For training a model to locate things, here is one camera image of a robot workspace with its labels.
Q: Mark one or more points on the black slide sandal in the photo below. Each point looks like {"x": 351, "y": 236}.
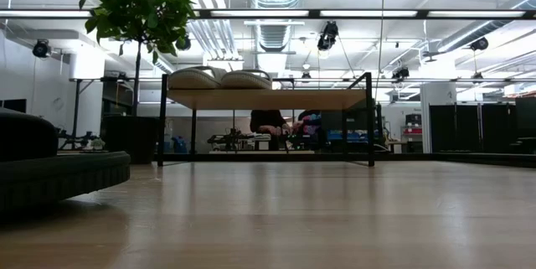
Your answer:
{"x": 63, "y": 177}

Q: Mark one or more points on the black wall monitor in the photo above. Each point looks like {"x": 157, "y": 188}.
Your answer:
{"x": 12, "y": 105}

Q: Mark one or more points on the black overhead frame beam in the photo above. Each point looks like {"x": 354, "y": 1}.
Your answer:
{"x": 201, "y": 13}

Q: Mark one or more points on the black and red equipment stack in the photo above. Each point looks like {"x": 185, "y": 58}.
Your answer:
{"x": 413, "y": 120}

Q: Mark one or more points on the person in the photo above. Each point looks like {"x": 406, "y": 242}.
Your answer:
{"x": 268, "y": 120}
{"x": 310, "y": 126}

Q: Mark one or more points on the blue bin row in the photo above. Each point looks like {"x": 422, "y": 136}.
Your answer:
{"x": 343, "y": 136}

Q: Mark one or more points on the black background rig frame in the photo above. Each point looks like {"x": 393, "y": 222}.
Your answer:
{"x": 76, "y": 105}

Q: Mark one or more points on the dark partition panels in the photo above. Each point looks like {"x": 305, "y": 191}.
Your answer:
{"x": 469, "y": 128}

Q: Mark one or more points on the grey slide sandal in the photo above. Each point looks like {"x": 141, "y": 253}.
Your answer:
{"x": 192, "y": 79}
{"x": 247, "y": 80}

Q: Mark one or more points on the black desk monitor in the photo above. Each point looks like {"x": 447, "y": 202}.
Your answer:
{"x": 343, "y": 120}

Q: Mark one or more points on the green leafy plant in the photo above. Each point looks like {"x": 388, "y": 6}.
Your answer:
{"x": 142, "y": 13}

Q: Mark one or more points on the black cabinet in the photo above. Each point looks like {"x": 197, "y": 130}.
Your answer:
{"x": 525, "y": 122}

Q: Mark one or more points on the black ceiling spotlight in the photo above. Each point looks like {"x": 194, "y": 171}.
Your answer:
{"x": 326, "y": 38}
{"x": 41, "y": 49}
{"x": 479, "y": 44}
{"x": 185, "y": 44}
{"x": 400, "y": 73}

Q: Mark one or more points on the black plant pot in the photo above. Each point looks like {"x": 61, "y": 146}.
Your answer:
{"x": 130, "y": 139}

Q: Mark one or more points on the black rail behind table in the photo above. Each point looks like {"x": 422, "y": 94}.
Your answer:
{"x": 419, "y": 159}

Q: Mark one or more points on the wooden shelf with black frame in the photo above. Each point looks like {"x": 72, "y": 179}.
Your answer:
{"x": 268, "y": 99}

